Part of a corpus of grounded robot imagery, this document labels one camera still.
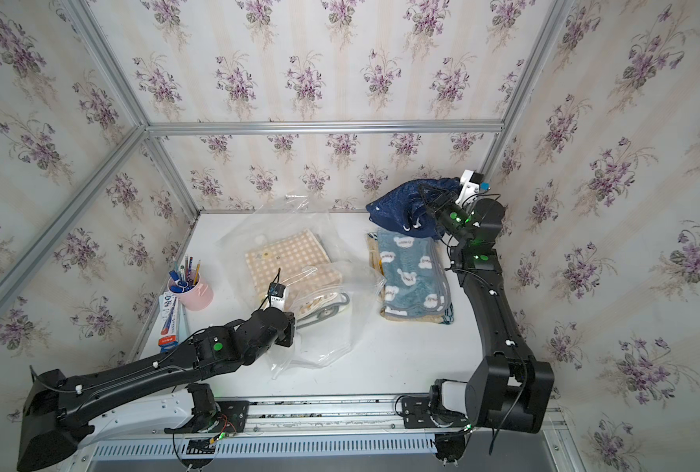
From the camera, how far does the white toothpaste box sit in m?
0.84

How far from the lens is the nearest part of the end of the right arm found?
63cm

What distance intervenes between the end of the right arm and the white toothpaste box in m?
0.81
